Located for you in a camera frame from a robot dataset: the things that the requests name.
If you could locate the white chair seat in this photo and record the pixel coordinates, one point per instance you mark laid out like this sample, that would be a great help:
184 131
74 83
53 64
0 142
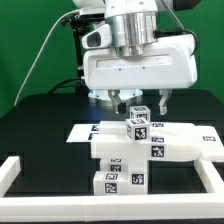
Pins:
138 171

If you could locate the black camera on stand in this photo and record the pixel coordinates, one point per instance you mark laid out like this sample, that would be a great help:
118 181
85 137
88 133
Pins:
90 14

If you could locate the white chair back frame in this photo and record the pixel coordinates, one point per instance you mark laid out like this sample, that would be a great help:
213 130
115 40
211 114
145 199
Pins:
175 142

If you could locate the black camera stand pole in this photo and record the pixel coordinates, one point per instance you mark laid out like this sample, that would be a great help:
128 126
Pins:
79 29

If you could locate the white marker base plate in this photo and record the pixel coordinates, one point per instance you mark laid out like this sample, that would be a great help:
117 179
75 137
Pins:
82 133

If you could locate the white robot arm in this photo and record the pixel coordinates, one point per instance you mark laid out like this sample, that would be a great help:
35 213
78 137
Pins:
127 51

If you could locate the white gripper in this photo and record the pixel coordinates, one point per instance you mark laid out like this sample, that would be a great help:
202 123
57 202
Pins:
166 64

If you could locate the white U-shaped fence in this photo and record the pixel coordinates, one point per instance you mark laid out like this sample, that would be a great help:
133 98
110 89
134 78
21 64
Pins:
207 205

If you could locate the white small chair part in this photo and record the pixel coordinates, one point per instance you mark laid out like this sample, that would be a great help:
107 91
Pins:
137 129
114 165

